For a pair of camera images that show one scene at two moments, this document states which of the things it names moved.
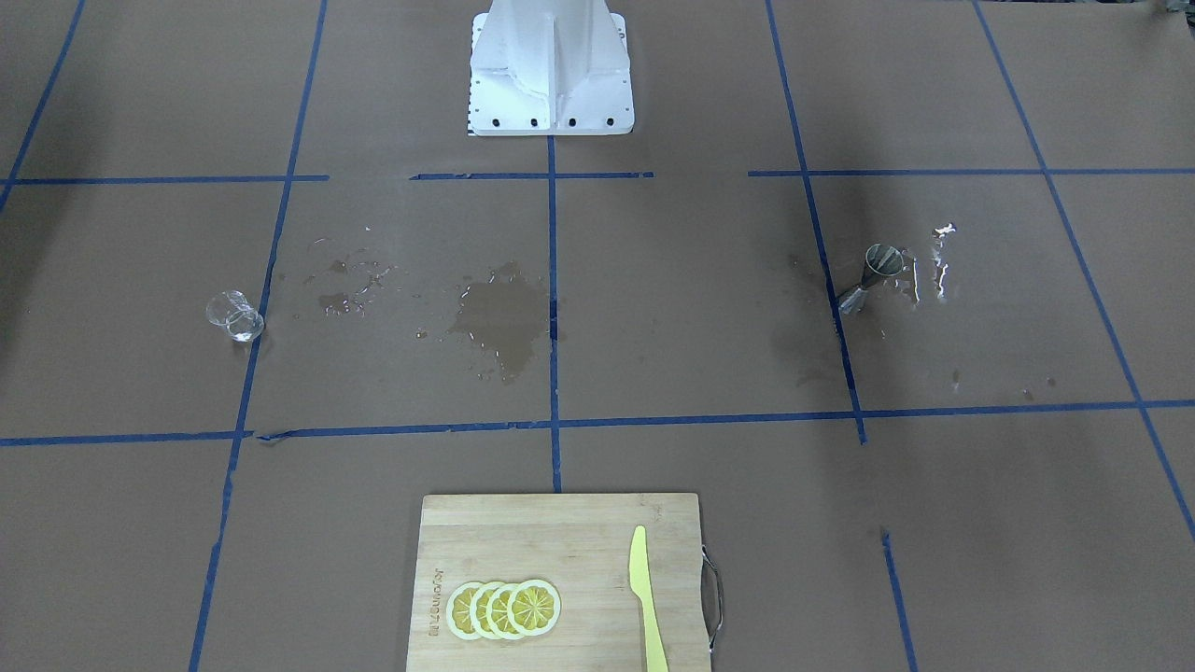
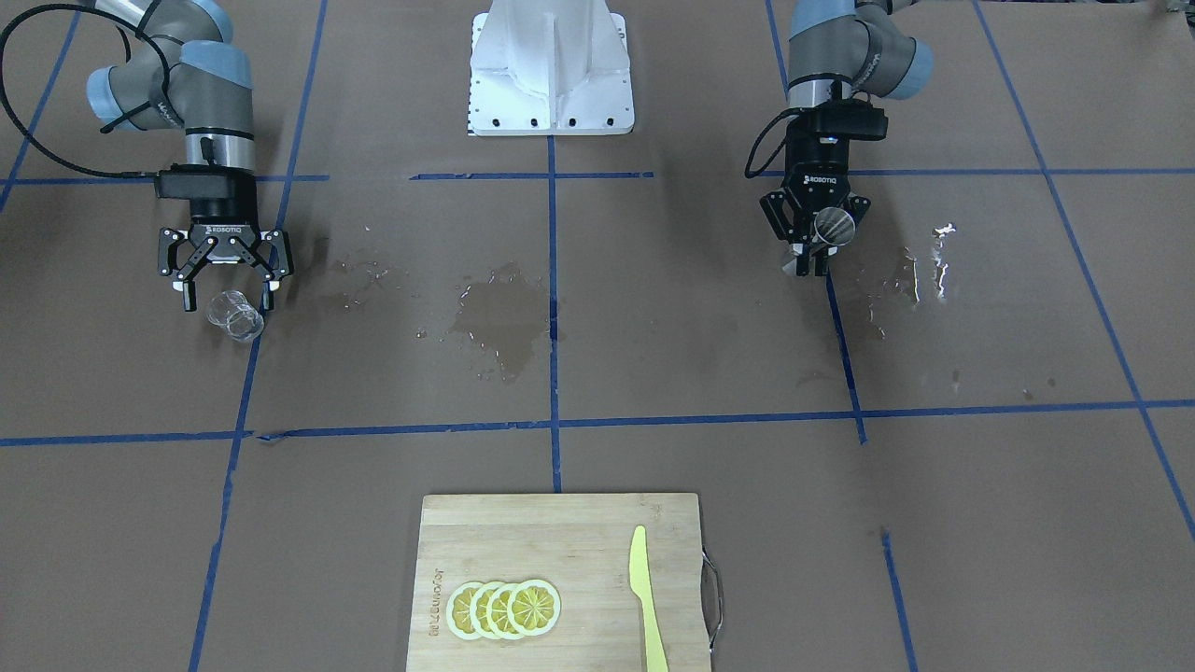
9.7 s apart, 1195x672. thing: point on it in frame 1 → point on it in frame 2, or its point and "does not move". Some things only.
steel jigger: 880,259 → 833,226
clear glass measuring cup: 232,311 does not move
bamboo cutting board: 579,545 does not move
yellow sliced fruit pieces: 497,611 does not move
